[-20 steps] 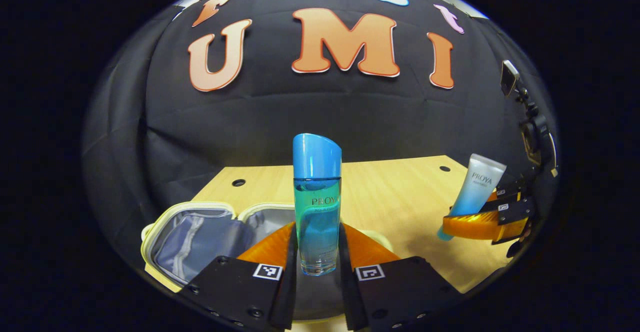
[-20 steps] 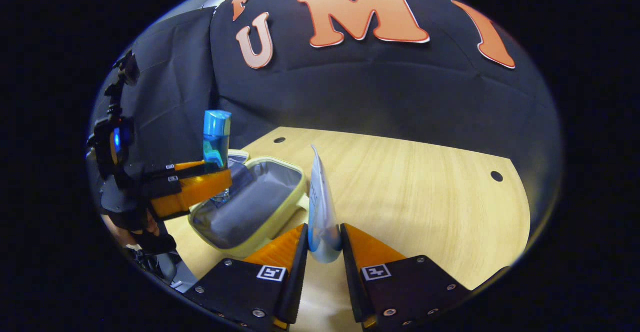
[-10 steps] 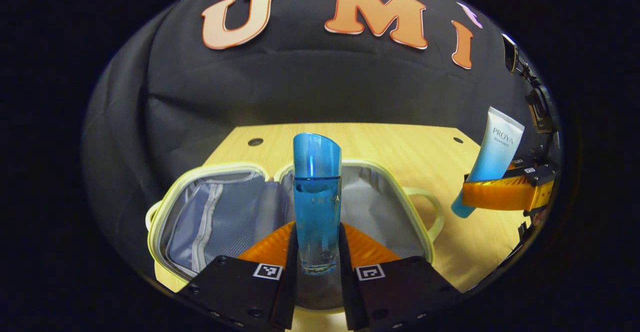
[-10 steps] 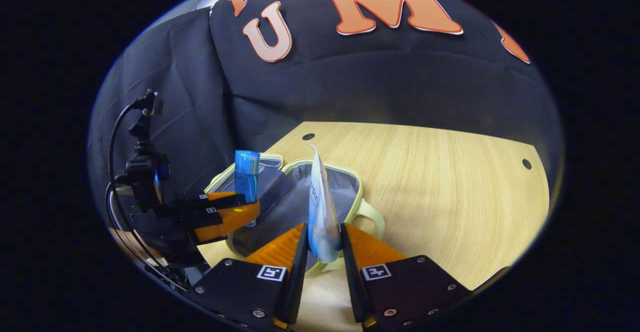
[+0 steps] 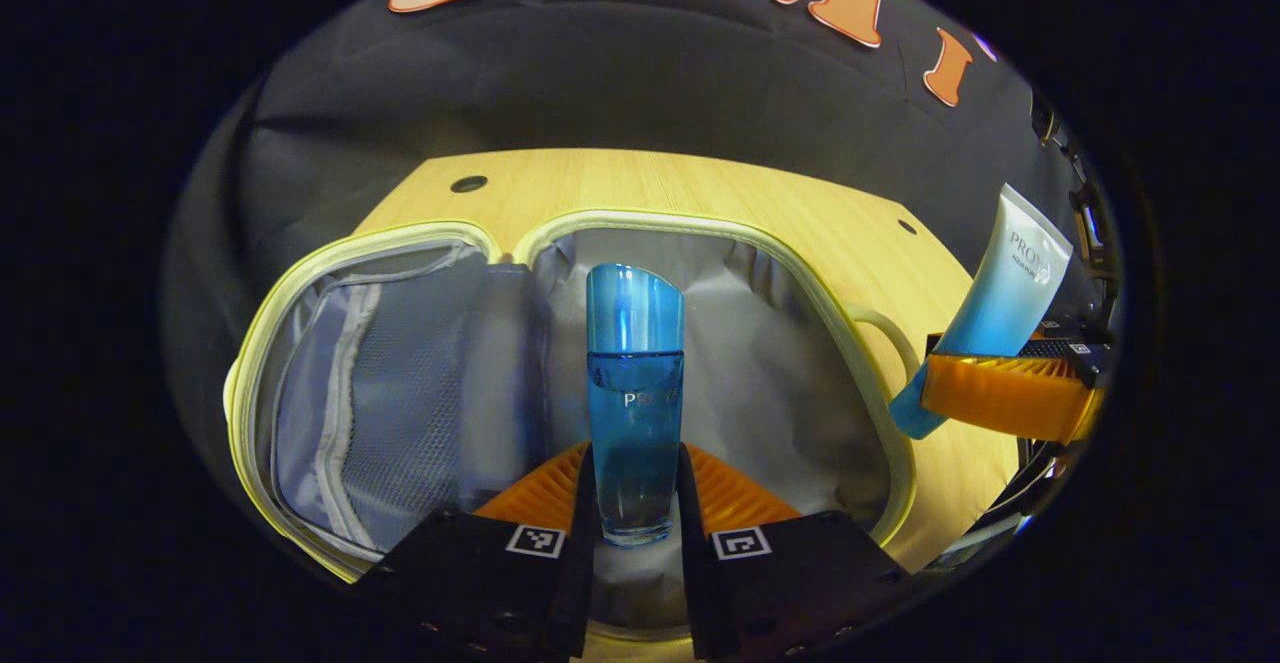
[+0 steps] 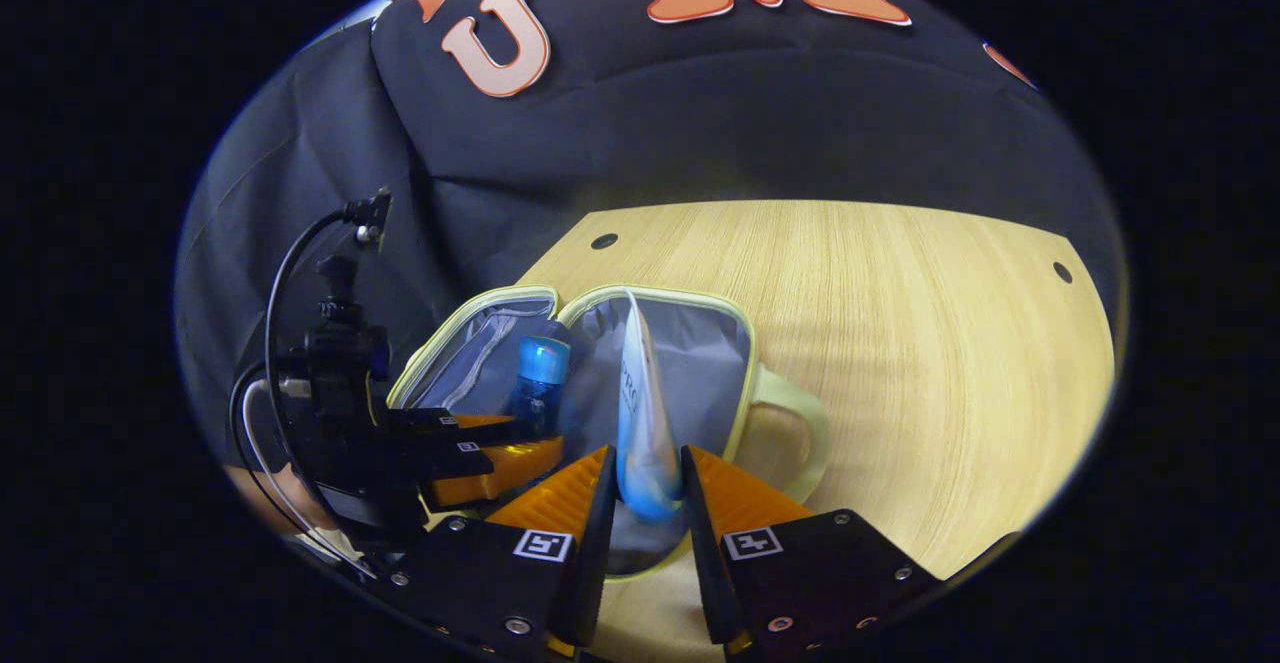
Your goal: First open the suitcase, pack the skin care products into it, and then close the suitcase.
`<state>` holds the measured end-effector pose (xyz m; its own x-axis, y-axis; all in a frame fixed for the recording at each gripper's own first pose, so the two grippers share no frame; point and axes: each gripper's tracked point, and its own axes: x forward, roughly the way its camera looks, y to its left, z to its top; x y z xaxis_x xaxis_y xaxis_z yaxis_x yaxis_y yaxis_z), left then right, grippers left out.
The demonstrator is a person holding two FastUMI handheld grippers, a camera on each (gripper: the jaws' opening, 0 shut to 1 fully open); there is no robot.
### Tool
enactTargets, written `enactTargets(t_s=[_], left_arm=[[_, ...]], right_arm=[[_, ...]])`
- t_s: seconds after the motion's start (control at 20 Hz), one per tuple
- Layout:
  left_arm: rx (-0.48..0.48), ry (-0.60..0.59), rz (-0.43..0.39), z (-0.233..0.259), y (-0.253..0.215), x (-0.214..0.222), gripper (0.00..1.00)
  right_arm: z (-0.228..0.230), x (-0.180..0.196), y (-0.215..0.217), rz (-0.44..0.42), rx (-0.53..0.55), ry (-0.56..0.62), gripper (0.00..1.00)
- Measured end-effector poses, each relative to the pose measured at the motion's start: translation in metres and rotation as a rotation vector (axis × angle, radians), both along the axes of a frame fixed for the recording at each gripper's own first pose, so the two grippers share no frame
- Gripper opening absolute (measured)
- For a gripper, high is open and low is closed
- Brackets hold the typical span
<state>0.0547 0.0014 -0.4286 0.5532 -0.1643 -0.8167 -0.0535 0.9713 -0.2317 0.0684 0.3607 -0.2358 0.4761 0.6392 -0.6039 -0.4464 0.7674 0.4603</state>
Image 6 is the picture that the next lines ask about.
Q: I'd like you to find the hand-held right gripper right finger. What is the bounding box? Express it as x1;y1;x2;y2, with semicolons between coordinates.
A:
680;445;946;659

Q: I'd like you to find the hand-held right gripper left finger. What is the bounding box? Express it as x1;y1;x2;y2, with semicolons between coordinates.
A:
385;445;619;659

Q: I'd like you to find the white and blue squeeze tube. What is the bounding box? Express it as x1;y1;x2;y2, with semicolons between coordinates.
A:
615;290;687;524

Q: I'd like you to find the blue capped bottle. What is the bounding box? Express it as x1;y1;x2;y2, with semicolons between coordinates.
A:
505;335;573;442

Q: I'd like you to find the cream suitcase with grey lining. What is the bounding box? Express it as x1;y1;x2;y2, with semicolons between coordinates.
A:
385;283;831;579

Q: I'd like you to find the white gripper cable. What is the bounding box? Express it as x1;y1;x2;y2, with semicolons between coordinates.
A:
240;377;383;578

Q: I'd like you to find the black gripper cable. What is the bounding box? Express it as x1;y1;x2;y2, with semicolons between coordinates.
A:
263;209;351;504

